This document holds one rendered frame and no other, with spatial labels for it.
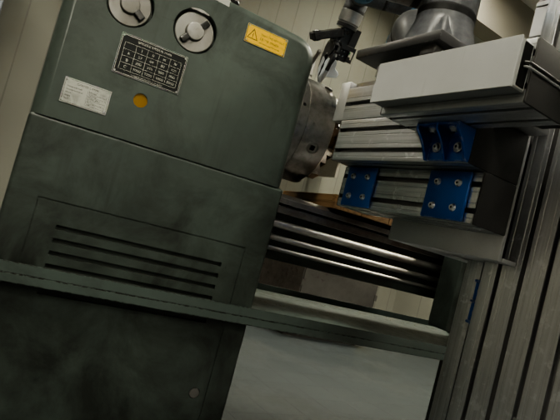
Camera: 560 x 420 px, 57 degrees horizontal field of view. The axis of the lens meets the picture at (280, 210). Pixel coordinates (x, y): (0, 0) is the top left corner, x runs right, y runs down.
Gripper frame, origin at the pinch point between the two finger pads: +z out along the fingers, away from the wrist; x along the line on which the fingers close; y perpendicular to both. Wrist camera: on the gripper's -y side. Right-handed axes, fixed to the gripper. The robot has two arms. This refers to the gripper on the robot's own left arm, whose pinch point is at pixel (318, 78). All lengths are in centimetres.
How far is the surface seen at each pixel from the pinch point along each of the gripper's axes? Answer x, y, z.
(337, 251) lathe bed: -47, 6, 42
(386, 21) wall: 371, 211, -82
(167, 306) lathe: -68, -42, 58
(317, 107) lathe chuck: -33.8, -11.7, 6.8
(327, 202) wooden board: -41, 0, 31
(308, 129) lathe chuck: -36.8, -12.9, 13.3
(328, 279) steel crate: 159, 147, 142
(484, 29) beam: 247, 242, -96
